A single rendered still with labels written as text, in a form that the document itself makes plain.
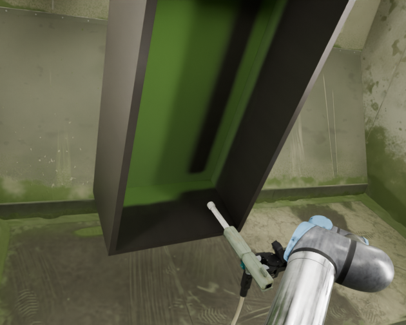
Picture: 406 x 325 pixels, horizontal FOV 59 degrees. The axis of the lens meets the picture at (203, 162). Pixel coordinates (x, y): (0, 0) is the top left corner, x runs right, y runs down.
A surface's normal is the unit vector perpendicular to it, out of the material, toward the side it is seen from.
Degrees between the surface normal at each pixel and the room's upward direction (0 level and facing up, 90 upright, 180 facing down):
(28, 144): 57
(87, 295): 0
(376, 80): 90
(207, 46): 102
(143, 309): 0
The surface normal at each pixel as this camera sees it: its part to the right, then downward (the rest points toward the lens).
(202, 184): 0.25, -0.75
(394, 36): -0.93, 0.02
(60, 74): 0.36, -0.05
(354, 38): 0.33, 0.50
